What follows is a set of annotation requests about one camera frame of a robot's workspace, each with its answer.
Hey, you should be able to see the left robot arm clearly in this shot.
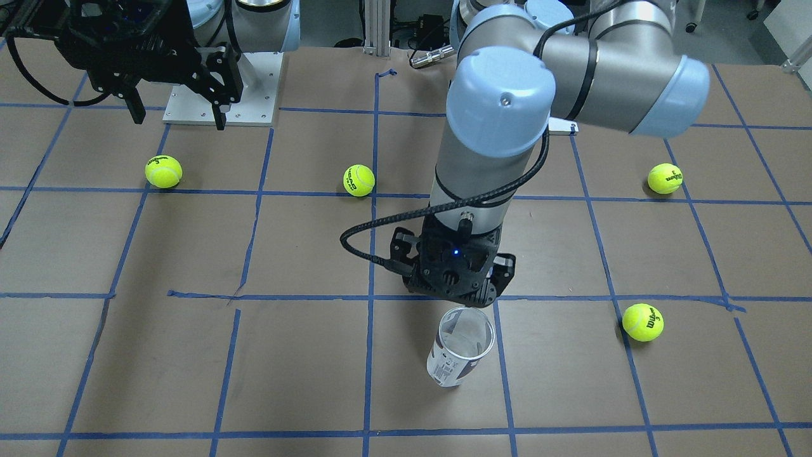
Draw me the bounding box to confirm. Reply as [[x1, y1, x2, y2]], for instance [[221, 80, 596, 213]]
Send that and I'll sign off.
[[384, 1, 709, 307]]

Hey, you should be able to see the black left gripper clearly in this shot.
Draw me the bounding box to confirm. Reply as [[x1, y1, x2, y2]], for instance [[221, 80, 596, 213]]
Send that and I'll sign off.
[[390, 216, 516, 308]]

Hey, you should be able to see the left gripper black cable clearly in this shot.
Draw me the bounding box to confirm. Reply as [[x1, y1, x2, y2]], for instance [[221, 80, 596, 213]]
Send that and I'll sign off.
[[340, 19, 610, 267]]

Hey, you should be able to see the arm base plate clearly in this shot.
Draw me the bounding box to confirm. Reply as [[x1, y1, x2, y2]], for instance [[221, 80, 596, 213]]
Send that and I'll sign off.
[[162, 52, 285, 127], [548, 117, 580, 136]]

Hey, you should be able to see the tennis ball near grid cross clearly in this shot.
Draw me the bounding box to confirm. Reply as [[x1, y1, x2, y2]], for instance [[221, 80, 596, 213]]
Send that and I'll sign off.
[[621, 303, 664, 342]]

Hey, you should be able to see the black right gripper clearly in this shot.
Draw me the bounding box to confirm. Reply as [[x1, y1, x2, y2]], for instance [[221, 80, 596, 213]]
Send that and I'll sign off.
[[3, 1, 243, 131]]

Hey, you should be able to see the silver metal cylinder tool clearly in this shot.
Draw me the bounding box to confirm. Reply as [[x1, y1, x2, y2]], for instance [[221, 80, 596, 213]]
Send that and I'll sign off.
[[409, 44, 457, 69]]

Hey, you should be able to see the white Wilson tennis ball can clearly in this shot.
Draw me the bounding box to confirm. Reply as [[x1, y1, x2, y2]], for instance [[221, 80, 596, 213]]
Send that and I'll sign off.
[[426, 307, 496, 388]]

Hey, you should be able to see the centre Head tennis ball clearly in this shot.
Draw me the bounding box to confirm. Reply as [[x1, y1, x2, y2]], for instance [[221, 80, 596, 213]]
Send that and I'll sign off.
[[342, 164, 376, 197]]

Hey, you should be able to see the aluminium frame post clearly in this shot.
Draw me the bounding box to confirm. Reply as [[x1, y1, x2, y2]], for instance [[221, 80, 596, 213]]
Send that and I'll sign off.
[[362, 0, 393, 60]]

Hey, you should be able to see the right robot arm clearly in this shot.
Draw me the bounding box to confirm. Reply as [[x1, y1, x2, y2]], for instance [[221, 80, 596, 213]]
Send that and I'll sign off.
[[2, 1, 301, 130]]

